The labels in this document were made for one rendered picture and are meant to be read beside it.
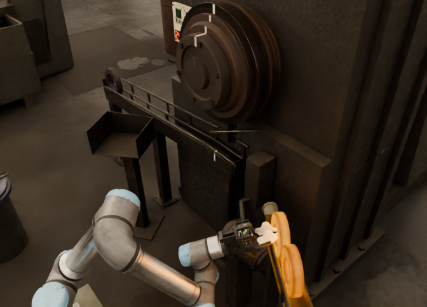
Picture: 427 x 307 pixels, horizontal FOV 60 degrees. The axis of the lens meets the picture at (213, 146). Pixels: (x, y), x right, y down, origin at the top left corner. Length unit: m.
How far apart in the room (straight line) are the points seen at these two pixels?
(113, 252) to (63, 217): 1.42
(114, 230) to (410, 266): 1.68
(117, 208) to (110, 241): 0.11
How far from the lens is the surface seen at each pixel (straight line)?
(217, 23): 1.35
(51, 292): 1.47
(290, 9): 1.33
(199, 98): 1.45
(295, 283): 1.16
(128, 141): 1.98
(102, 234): 1.15
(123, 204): 1.20
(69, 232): 2.43
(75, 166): 2.90
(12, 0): 4.07
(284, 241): 1.26
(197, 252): 1.31
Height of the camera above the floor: 1.70
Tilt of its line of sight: 36 degrees down
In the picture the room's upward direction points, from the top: 1 degrees counter-clockwise
